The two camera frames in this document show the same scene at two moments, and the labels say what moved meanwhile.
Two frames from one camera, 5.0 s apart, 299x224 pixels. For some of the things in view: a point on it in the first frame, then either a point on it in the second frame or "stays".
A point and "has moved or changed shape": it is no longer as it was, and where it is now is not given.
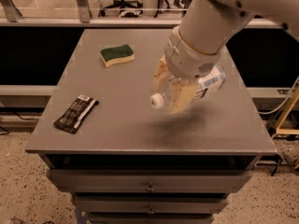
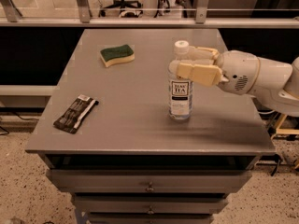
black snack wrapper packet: (74, 116) stays
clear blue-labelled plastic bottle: (210, 83) has moved or changed shape
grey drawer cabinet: (124, 161) stays
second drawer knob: (150, 210) stays
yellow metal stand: (285, 131) stays
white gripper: (189, 61) to (238, 69)
